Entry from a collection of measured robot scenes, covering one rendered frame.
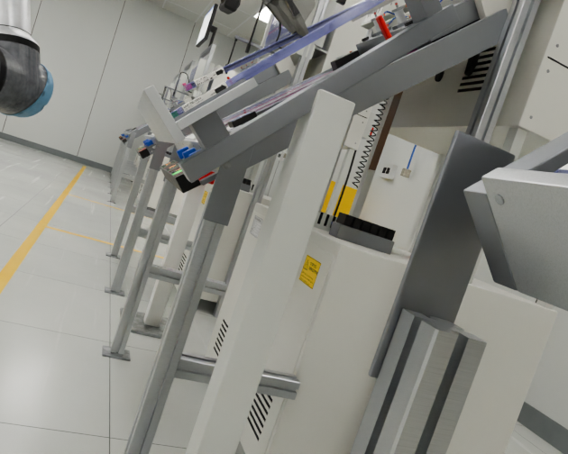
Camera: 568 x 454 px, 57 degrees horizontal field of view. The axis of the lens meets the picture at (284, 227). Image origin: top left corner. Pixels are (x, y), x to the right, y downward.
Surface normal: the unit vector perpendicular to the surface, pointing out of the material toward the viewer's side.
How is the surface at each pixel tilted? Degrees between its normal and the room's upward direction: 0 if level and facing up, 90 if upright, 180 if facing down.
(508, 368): 90
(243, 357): 90
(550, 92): 90
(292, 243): 90
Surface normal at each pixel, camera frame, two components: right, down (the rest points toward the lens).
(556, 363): -0.90, -0.28
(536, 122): 0.31, 0.17
